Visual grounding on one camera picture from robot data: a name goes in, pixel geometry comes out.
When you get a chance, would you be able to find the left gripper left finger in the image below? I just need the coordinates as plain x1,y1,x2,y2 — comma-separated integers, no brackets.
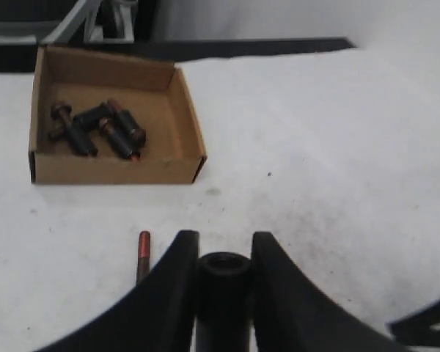
40,230,201,352

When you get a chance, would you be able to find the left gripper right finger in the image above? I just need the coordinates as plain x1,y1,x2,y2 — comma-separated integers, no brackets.
249,230,405,352

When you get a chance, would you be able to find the black cylindrical sleeve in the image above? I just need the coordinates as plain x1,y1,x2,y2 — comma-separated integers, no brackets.
194,252,254,352

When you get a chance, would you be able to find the brown cardboard box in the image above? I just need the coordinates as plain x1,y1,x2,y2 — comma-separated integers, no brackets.
28,44,209,186

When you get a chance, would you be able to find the assembled bolt and sleeve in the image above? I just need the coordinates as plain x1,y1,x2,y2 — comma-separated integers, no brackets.
106,98,147,146
50,101,98,158
46,103,113,142
98,117,142,161

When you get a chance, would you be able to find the copper threaded bolt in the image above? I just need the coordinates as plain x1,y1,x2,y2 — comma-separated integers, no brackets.
135,230,153,287

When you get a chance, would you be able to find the grey metal bench frame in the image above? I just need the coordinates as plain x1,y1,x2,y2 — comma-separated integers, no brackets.
0,0,136,46

